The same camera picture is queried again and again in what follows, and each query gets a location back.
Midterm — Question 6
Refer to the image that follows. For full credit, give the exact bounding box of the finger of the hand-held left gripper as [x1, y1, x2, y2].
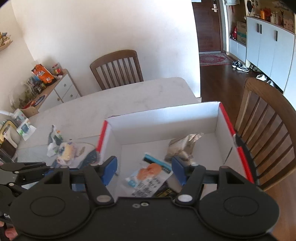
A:
[9, 167, 56, 187]
[0, 162, 47, 174]

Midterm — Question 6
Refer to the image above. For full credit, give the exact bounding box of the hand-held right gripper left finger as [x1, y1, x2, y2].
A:
[44, 156, 118, 207]

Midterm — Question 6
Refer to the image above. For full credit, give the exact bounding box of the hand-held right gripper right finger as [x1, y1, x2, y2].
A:
[171, 156, 248, 206]

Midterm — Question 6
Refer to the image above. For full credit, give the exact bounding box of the brown snack packet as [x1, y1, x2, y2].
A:
[164, 133, 204, 163]

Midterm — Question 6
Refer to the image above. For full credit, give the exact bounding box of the black gold sachet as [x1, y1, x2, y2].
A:
[154, 187, 179, 198]

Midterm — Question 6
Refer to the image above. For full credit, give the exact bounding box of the white packet with teal stripe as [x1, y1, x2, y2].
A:
[125, 152, 173, 198]

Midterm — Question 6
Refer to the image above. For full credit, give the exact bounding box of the red cardboard box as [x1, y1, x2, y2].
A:
[96, 101, 255, 198]

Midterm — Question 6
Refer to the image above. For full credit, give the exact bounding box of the person's left hand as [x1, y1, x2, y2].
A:
[0, 221, 17, 241]

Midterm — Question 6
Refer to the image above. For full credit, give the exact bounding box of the green white wipes pack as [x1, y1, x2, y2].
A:
[17, 120, 37, 141]

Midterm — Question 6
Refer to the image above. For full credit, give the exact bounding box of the white tissue pack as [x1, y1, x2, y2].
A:
[47, 125, 64, 157]

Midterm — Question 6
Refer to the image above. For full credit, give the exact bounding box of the yellow bread in clear bag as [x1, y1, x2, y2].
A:
[56, 141, 77, 166]

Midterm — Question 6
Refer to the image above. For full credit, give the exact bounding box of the open cardboard box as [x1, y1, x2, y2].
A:
[19, 105, 40, 118]

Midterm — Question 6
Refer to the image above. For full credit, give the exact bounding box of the glass tank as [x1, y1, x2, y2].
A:
[9, 83, 33, 110]

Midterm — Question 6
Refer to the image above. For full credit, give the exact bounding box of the white sideboard with wooden top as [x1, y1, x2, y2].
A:
[20, 69, 82, 117]

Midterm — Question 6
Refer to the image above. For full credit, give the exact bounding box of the wooden slat-back chair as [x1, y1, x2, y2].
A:
[234, 77, 295, 192]
[90, 49, 144, 91]

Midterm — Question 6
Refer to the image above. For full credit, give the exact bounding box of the orange snack bag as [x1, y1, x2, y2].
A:
[31, 64, 56, 85]

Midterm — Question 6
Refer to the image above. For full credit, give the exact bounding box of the red patterned rug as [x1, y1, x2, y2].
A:
[199, 52, 235, 67]

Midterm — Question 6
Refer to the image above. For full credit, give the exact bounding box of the dark brown door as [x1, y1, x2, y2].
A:
[191, 0, 224, 54]

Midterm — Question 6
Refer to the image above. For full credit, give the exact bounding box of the cardboard box in cabinet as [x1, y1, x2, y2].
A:
[236, 21, 248, 45]

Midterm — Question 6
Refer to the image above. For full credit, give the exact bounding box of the white storage cabinet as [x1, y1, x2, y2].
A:
[228, 0, 296, 93]

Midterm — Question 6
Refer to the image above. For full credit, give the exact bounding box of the wooden wall shelf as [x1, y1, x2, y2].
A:
[0, 32, 14, 52]

